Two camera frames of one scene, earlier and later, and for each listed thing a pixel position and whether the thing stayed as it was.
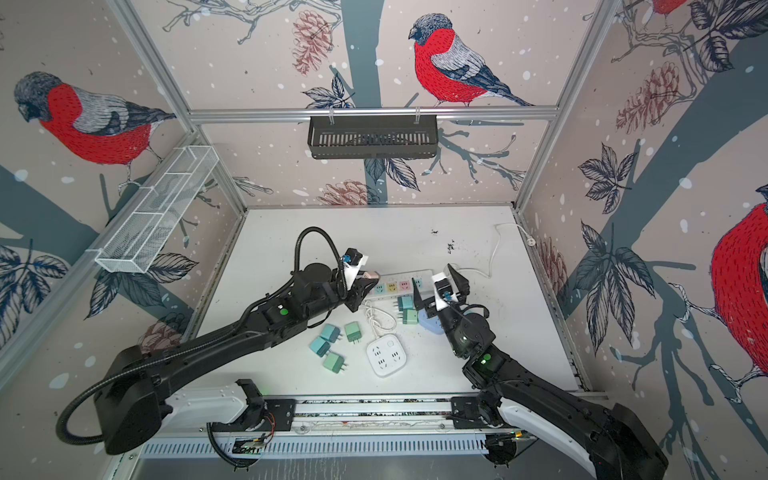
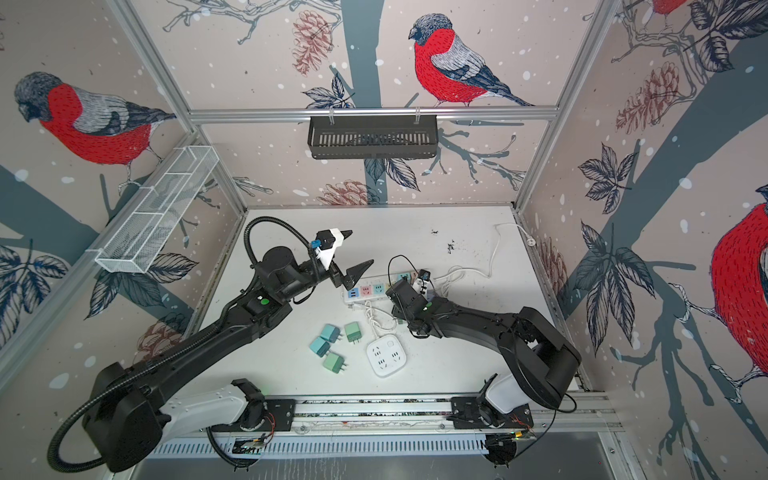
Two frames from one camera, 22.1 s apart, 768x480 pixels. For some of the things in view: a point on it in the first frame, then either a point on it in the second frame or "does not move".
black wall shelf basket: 373,136 does not move
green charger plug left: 353,332 does not move
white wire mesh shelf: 133,244 does not move
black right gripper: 458,277 to 396,309
